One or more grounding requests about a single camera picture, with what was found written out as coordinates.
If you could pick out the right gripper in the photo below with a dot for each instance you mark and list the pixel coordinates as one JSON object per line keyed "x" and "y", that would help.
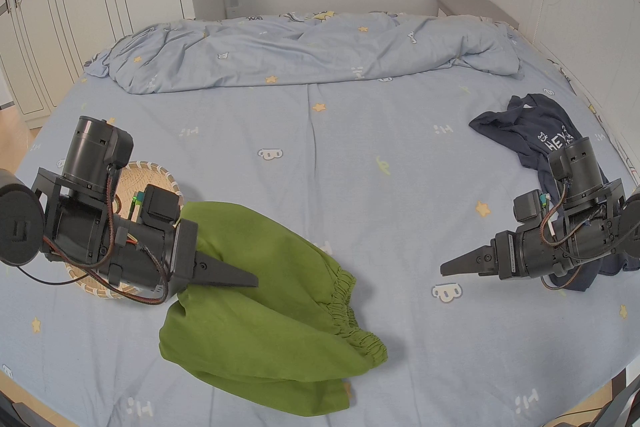
{"x": 535, "y": 255}

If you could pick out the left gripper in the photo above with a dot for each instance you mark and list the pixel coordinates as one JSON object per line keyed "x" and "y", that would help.
{"x": 150, "y": 260}

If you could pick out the green shorts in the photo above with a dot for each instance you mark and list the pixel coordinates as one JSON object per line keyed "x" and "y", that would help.
{"x": 270, "y": 315}

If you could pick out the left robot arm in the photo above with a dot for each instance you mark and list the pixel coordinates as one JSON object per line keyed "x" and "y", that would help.
{"x": 90, "y": 155}

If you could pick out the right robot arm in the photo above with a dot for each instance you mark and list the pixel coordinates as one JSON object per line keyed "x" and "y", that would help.
{"x": 577, "y": 170}

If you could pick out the round woven basket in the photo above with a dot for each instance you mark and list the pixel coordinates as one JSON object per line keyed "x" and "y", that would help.
{"x": 150, "y": 175}

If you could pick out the bed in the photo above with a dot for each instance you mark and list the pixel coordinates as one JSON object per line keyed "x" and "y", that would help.
{"x": 350, "y": 140}

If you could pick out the dark blue printed T-shirt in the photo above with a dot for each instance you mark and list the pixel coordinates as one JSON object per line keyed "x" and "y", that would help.
{"x": 530, "y": 124}

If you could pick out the white wardrobe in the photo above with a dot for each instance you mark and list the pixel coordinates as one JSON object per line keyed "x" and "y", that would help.
{"x": 90, "y": 14}

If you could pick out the pale blue quilt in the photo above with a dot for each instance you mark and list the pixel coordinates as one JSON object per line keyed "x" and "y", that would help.
{"x": 300, "y": 54}

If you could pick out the grey bedside table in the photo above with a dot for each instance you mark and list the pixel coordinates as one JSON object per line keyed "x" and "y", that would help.
{"x": 470, "y": 7}

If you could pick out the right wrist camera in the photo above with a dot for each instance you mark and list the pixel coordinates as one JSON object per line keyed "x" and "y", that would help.
{"x": 528, "y": 209}

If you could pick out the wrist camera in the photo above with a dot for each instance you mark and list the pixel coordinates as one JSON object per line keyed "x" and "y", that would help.
{"x": 160, "y": 205}
{"x": 528, "y": 209}

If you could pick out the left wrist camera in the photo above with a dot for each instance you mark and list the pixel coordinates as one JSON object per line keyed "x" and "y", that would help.
{"x": 160, "y": 205}

